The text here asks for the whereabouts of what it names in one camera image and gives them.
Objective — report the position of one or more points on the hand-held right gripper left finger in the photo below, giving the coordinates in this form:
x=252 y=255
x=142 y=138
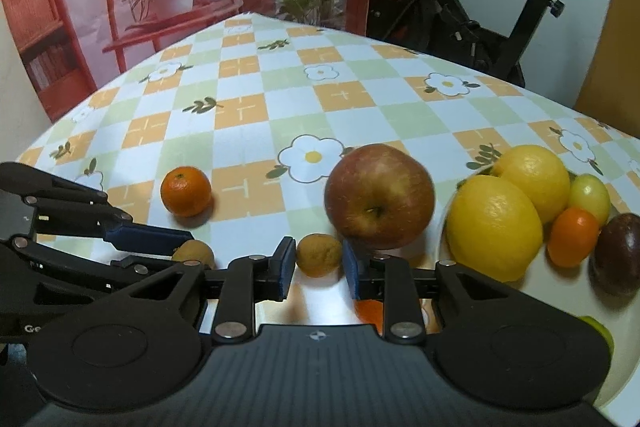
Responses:
x=286 y=267

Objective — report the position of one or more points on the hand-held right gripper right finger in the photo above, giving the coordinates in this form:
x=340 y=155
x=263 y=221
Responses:
x=350 y=269

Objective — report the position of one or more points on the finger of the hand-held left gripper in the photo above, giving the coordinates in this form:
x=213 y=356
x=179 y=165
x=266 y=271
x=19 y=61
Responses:
x=150 y=237
x=75 y=267

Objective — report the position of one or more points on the small brown fruit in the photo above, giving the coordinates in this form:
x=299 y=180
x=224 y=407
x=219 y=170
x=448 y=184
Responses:
x=194 y=253
x=318 y=255

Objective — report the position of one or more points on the beige round plate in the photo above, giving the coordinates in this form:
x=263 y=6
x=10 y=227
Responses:
x=565 y=283

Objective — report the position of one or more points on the green round fruit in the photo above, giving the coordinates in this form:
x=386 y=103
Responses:
x=600 y=334

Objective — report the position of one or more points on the orange mandarin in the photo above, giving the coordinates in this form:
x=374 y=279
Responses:
x=370 y=311
x=572 y=238
x=186 y=191

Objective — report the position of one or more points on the red apple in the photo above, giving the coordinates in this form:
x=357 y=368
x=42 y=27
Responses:
x=380 y=197

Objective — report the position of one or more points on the yellow lemon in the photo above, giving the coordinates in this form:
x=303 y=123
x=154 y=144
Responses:
x=537 y=179
x=492 y=229

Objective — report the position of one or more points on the checked floral tablecloth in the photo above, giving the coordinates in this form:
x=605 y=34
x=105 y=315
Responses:
x=300 y=107

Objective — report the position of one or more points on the small yellow green fruit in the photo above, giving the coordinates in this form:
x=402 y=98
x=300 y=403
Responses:
x=590 y=199

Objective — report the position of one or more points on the dark passion fruit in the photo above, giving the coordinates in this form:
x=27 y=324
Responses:
x=617 y=254

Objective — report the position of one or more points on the wooden board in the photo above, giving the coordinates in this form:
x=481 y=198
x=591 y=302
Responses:
x=620 y=57

